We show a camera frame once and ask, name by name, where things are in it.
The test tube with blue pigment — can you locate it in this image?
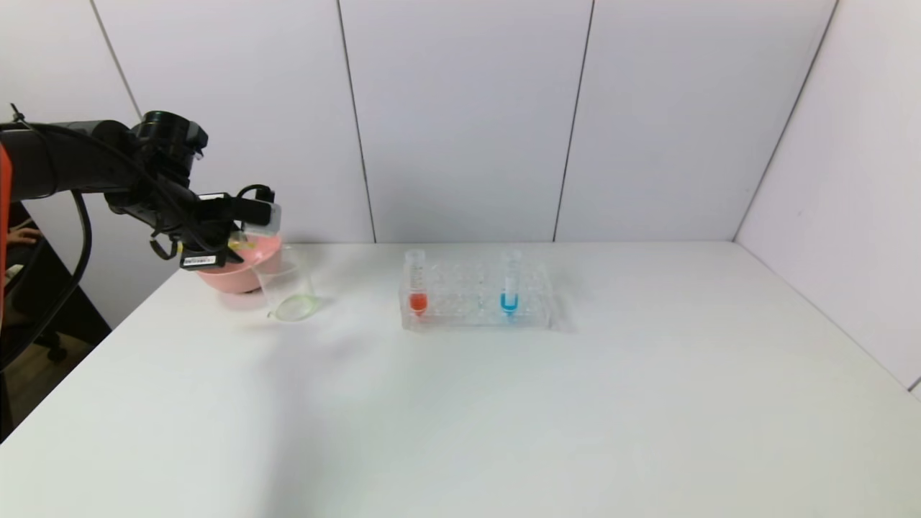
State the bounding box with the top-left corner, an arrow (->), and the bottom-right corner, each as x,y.
502,250 -> 520,318

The test tube with red pigment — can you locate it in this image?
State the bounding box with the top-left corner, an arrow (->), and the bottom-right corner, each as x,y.
405,249 -> 430,318

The clear glass beaker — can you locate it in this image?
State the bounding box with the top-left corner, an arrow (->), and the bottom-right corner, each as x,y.
253,247 -> 319,324

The pink bowl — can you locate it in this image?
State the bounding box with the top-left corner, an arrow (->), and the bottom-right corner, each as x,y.
196,234 -> 283,294

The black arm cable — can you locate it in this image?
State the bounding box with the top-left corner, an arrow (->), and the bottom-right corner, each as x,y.
0,188 -> 94,371

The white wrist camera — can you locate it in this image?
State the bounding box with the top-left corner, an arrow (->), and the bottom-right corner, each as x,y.
241,186 -> 282,238

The clear plastic test tube rack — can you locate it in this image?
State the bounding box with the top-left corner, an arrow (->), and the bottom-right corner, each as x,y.
400,262 -> 553,332

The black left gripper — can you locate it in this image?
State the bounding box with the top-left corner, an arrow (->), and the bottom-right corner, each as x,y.
178,229 -> 245,269

